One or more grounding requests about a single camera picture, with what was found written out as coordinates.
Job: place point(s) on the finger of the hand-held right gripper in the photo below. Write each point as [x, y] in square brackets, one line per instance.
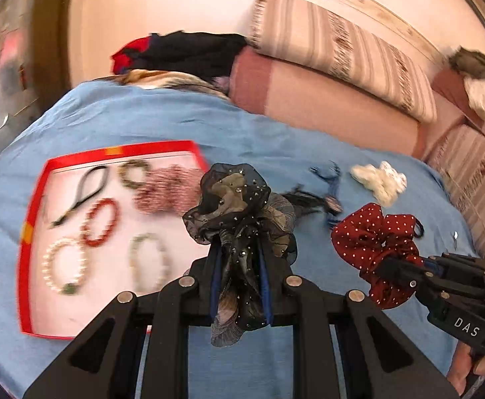
[463, 266]
[404, 272]

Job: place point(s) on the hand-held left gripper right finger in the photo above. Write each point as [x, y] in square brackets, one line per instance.
[267, 299]

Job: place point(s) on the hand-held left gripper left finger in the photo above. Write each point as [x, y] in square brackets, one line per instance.
[212, 299]

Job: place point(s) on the red polka dot scrunchie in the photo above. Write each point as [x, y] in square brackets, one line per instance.
[363, 232]

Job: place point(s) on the dark sheer scrunchie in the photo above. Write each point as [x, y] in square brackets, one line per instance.
[234, 199]

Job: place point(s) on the red tray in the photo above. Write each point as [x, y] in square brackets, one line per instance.
[109, 257]

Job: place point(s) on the person's right hand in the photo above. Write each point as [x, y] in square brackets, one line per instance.
[467, 368]

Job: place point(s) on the white lace scrunchie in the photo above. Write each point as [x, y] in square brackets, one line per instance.
[382, 183]

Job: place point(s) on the gold glitter hair clip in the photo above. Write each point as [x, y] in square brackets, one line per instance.
[334, 208]

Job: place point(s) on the striped sofa cushion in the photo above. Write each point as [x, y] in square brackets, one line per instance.
[467, 166]

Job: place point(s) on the dark glitter hair clip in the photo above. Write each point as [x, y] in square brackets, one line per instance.
[305, 201]

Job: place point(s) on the pink glitter scrunchie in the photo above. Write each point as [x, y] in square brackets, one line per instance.
[163, 195]

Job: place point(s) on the blue striped hair clip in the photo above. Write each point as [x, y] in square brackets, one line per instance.
[323, 173]

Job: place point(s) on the blue blanket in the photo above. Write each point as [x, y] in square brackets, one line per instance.
[267, 133]

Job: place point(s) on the pink sofa cushion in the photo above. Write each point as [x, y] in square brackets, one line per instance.
[309, 104]
[450, 91]

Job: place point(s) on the grey furry item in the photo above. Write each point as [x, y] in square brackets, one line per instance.
[475, 64]

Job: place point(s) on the lilac cloth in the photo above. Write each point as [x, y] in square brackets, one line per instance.
[222, 84]

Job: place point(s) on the gold floral scarf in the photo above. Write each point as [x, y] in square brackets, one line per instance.
[172, 81]

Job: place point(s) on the striped pillow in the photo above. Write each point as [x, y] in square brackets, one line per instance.
[342, 45]

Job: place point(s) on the black clothes pile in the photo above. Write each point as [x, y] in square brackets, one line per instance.
[196, 54]

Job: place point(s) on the red garment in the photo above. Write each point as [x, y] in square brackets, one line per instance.
[130, 52]

